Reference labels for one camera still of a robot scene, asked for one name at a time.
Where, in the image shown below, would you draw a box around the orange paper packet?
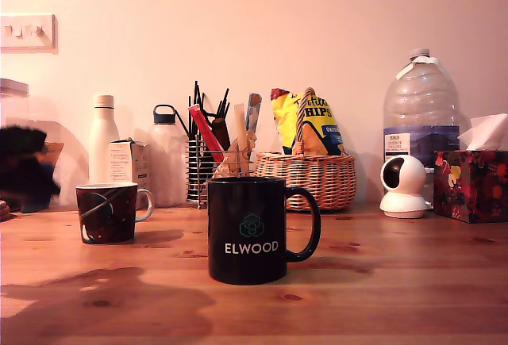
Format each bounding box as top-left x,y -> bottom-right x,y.
21,141 -> 65,214

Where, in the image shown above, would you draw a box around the white metal bottle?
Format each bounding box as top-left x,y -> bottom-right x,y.
87,94 -> 121,186

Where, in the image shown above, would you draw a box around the white printed carton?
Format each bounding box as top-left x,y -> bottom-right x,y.
107,137 -> 152,211

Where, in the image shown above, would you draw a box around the clear bottle with dark cap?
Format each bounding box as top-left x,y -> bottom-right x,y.
147,104 -> 190,208

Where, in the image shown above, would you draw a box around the black straw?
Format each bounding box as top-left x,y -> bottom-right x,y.
216,88 -> 230,120
193,80 -> 201,140
174,107 -> 191,139

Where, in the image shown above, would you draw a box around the red sachet stick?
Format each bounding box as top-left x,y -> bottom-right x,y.
187,105 -> 225,163

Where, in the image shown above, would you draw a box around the brown sachet stick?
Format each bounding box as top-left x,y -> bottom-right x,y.
210,117 -> 232,152

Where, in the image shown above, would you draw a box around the cream sachet stick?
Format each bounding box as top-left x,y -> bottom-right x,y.
233,102 -> 250,152

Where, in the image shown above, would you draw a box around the black mug with white lettering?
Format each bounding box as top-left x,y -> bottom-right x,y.
206,177 -> 321,286

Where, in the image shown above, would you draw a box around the blue and orange sachet stick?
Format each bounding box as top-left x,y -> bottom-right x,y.
244,92 -> 263,132

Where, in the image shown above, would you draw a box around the yellow tortilla chips bag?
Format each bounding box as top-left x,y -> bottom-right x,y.
270,87 -> 344,157

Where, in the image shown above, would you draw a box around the large clear water bottle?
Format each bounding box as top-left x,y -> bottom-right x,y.
382,48 -> 460,199

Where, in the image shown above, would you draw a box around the red floral tissue box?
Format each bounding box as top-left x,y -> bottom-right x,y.
432,150 -> 508,224

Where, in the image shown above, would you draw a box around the white tissue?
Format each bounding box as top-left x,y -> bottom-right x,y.
456,113 -> 508,152

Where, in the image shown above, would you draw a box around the dark patterned mug white handle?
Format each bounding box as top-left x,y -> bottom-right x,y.
75,182 -> 155,245

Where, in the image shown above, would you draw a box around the white wall shelf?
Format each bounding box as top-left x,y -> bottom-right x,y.
0,78 -> 29,99

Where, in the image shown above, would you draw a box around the white wall switch plate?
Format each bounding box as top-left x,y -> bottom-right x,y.
0,13 -> 59,55

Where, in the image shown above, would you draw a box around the wire capsule rack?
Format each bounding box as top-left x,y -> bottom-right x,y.
184,138 -> 255,210

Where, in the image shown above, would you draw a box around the wicker basket with handle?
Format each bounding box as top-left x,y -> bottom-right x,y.
253,86 -> 357,213

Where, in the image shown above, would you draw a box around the small white round camera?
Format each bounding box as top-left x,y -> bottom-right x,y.
379,155 -> 429,220

